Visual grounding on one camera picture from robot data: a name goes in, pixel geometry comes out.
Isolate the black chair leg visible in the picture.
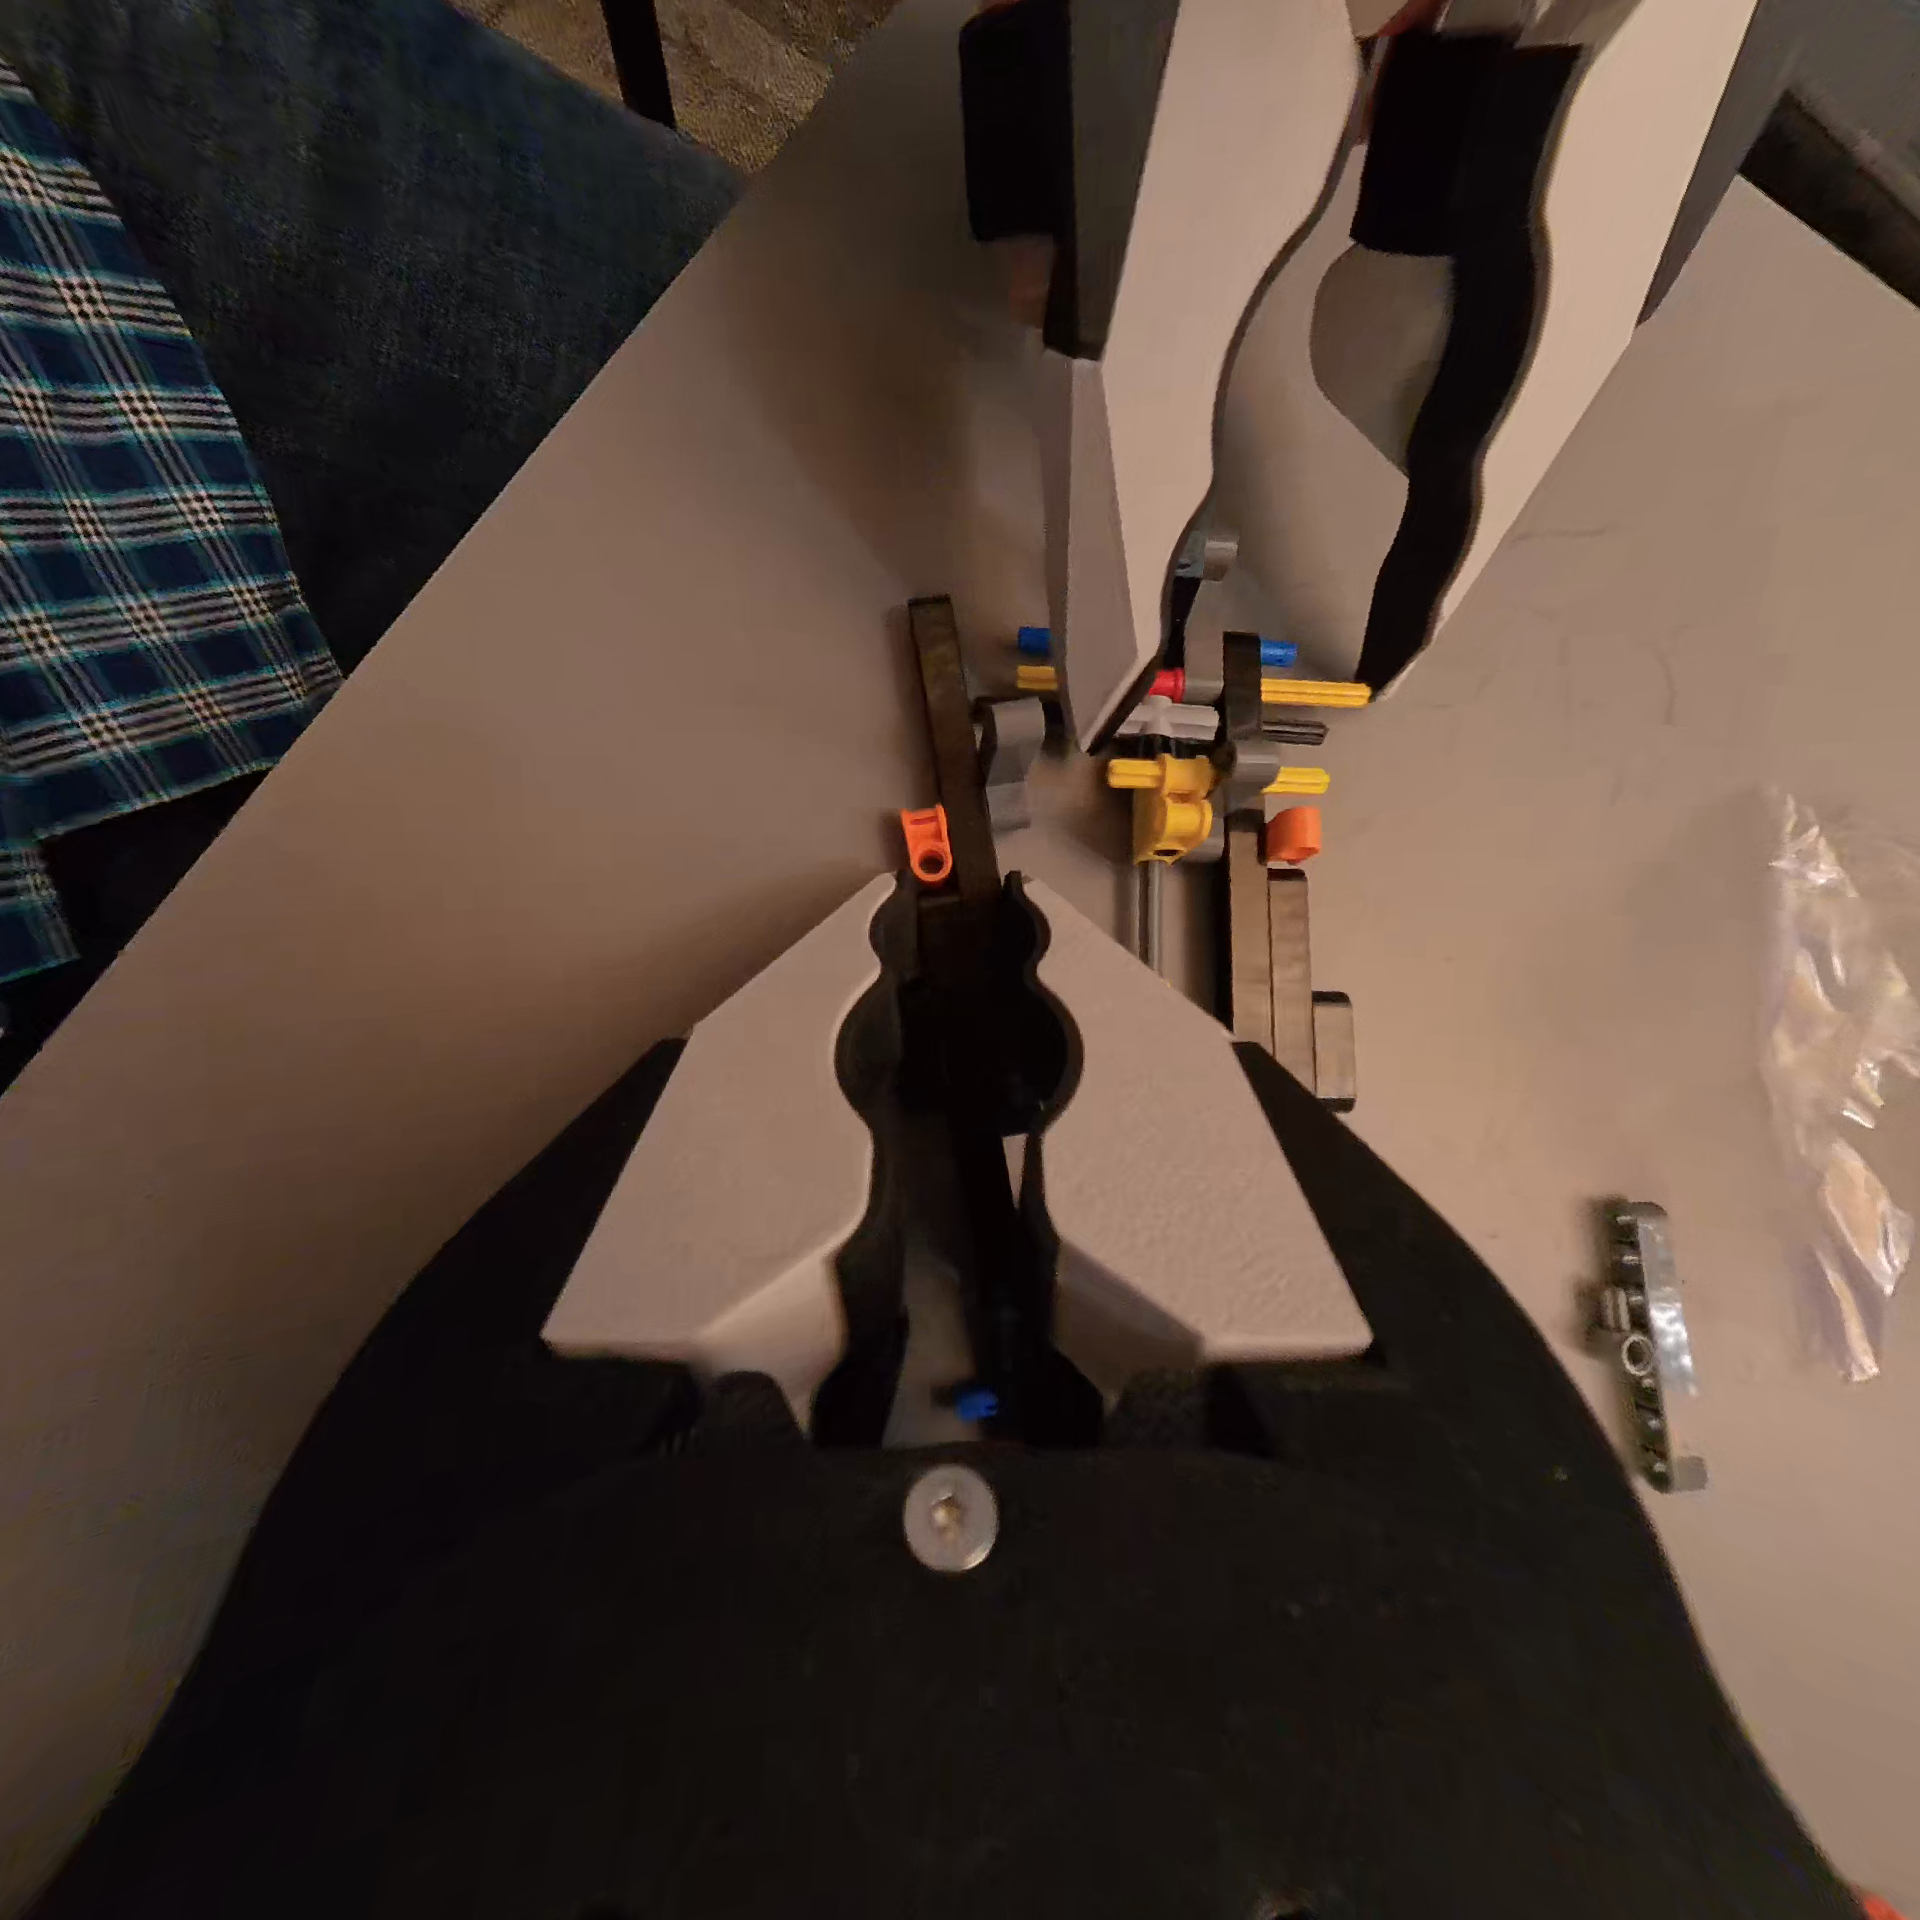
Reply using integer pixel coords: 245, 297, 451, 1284
599, 0, 681, 128

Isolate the blue plaid shirt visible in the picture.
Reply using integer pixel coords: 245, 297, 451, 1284
0, 58, 348, 992

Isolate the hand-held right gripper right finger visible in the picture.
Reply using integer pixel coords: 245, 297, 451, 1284
997, 871, 1376, 1444

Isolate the black lego technic model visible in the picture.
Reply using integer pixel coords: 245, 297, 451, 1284
903, 525, 1375, 1425

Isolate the clear plastic bag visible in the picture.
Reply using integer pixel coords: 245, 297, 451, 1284
1756, 786, 1920, 1382

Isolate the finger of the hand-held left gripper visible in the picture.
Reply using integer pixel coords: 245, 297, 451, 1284
1347, 0, 1760, 698
1041, 0, 1368, 754

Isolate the grey lego beam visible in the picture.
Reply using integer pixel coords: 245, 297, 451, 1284
1575, 1198, 1712, 1494

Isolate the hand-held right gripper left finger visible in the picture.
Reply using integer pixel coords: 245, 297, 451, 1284
539, 872, 911, 1444

